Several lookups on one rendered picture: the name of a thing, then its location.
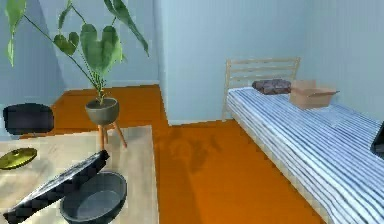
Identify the pale wooden table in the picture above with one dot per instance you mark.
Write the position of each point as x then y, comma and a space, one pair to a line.
136, 173

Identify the open cardboard box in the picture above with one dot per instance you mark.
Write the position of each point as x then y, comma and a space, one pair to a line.
310, 95

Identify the bed with striped blue cover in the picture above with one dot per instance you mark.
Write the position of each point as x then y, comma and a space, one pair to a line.
310, 146

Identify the black open laptop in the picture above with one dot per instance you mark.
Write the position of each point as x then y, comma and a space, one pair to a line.
56, 186

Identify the olive green round plate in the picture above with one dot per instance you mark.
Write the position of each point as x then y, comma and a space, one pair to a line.
16, 158

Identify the dark brown pillow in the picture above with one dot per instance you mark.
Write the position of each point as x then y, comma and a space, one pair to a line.
271, 86

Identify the green house plant in grey pot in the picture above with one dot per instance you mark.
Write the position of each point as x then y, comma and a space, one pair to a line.
101, 111

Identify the black flat object on bed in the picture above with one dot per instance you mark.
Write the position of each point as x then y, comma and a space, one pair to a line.
379, 141

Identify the dark grey mixing bowl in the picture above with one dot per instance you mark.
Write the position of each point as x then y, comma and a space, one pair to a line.
95, 200

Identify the black office chair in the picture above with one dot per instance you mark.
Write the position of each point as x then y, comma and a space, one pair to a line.
28, 118

